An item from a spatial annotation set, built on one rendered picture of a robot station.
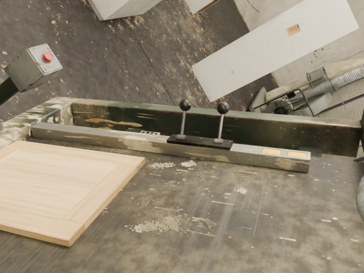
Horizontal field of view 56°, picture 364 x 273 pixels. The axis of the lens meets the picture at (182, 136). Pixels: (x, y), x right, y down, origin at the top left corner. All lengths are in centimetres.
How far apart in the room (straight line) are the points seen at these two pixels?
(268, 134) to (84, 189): 65
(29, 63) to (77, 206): 78
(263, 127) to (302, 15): 342
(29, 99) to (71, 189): 174
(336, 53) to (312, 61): 55
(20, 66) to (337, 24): 373
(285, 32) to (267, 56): 36
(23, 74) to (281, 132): 103
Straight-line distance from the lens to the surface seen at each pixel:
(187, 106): 106
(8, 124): 139
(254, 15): 909
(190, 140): 105
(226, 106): 103
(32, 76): 151
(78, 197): 91
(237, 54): 471
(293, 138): 123
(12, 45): 281
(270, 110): 630
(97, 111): 145
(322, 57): 908
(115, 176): 96
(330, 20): 456
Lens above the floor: 193
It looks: 30 degrees down
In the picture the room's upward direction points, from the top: 65 degrees clockwise
